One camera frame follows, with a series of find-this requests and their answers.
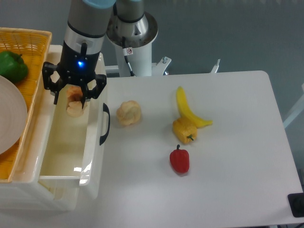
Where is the green bell pepper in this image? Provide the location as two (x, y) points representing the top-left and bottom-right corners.
(0, 51), (29, 84)

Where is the white frame bracket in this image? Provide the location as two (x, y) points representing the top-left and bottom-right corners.
(211, 58), (220, 74)

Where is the yellow banana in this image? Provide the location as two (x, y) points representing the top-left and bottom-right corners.
(176, 86), (213, 128)

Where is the orange woven basket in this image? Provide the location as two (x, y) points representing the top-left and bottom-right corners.
(0, 27), (52, 183)

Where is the yellow bell pepper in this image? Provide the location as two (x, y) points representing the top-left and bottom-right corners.
(172, 117), (198, 144)

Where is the black drawer handle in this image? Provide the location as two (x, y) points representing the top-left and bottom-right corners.
(99, 103), (111, 146)

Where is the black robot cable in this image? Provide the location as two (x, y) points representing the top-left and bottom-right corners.
(121, 36), (136, 77)

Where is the square bread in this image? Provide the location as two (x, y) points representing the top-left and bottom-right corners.
(66, 85), (87, 117)

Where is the beige round plate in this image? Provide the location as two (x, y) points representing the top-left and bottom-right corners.
(0, 76), (28, 153)

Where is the red bell pepper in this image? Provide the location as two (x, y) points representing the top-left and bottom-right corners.
(169, 144), (190, 174)

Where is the white upper drawer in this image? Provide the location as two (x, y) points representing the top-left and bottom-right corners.
(38, 51), (111, 200)

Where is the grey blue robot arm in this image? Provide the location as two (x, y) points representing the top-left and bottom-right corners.
(42, 0), (144, 105)

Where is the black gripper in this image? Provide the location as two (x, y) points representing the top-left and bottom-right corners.
(42, 43), (106, 109)

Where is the black device at table corner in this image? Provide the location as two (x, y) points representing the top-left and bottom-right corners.
(287, 193), (304, 218)

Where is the round bread roll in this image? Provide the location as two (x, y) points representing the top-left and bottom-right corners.
(116, 100), (142, 126)

